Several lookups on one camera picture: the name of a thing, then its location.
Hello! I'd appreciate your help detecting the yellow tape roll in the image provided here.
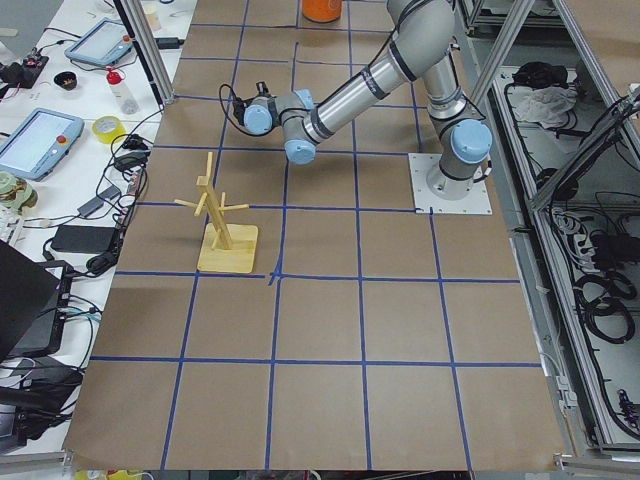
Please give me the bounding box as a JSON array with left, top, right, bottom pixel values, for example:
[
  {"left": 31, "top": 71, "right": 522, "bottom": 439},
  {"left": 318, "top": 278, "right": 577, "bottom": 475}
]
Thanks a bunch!
[{"left": 92, "top": 115, "right": 126, "bottom": 144}]

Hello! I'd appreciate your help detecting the black power adapter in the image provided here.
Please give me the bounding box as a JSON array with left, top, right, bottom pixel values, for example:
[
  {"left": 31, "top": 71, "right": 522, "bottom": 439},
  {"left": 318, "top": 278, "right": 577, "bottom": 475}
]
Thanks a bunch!
[{"left": 51, "top": 225, "right": 117, "bottom": 254}]

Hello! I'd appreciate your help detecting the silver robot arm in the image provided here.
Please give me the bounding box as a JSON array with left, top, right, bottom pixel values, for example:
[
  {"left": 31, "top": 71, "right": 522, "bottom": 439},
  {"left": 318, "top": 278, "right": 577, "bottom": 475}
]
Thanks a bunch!
[{"left": 232, "top": 0, "right": 493, "bottom": 200}]

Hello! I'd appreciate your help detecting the lower blue teach pendant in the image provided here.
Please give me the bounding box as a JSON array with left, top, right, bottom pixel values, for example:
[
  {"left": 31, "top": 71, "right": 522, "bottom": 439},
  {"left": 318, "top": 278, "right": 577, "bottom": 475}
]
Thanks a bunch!
[{"left": 1, "top": 108, "right": 85, "bottom": 181}]

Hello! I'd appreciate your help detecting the white squeeze bottle red cap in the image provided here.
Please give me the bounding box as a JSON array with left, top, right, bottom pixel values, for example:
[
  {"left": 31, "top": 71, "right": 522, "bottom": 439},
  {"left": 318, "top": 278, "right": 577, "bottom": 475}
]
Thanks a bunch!
[{"left": 106, "top": 66, "right": 139, "bottom": 115}]

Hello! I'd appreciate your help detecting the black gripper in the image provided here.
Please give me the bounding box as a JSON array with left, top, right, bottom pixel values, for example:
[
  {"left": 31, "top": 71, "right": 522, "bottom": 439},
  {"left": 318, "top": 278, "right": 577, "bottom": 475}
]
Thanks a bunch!
[{"left": 233, "top": 82, "right": 274, "bottom": 125}]

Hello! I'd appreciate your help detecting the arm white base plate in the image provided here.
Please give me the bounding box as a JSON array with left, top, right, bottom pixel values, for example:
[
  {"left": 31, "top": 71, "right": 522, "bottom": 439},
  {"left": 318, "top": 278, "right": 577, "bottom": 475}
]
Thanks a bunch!
[{"left": 408, "top": 153, "right": 492, "bottom": 215}]

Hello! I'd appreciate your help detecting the wooden mug tree stand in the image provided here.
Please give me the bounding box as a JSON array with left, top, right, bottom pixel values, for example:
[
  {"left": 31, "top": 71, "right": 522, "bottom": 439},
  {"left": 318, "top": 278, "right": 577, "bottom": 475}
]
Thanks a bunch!
[{"left": 174, "top": 152, "right": 259, "bottom": 274}]

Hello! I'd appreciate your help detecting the black laptop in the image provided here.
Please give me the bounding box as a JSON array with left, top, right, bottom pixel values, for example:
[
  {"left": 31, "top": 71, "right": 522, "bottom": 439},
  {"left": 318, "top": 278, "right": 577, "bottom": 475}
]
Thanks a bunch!
[{"left": 1, "top": 242, "right": 72, "bottom": 360}]

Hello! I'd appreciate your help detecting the white crumpled cloth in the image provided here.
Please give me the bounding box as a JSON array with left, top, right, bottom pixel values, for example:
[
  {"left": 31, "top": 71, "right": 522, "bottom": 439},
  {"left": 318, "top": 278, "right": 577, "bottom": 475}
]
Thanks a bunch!
[{"left": 514, "top": 86, "right": 578, "bottom": 129}]

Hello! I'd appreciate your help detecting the blue teach pendant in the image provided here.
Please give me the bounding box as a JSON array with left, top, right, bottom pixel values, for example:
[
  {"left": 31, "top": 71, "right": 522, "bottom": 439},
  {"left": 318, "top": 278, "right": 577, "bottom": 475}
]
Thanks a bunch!
[
  {"left": 1, "top": 108, "right": 85, "bottom": 181},
  {"left": 64, "top": 18, "right": 132, "bottom": 67}
]

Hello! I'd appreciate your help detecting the upper blue teach pendant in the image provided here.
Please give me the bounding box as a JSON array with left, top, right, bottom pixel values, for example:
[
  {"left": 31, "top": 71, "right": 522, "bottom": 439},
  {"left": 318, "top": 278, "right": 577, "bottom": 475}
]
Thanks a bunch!
[{"left": 64, "top": 18, "right": 132, "bottom": 67}]

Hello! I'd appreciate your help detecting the aluminium frame post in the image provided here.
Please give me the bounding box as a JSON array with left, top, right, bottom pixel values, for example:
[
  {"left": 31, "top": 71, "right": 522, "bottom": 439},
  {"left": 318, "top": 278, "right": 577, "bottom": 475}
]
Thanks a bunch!
[{"left": 113, "top": 0, "right": 175, "bottom": 108}]

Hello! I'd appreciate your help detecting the black bowl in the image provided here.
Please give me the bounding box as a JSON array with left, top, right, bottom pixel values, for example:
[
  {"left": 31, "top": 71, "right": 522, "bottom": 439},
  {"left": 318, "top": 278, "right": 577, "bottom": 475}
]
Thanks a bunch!
[{"left": 53, "top": 71, "right": 78, "bottom": 91}]

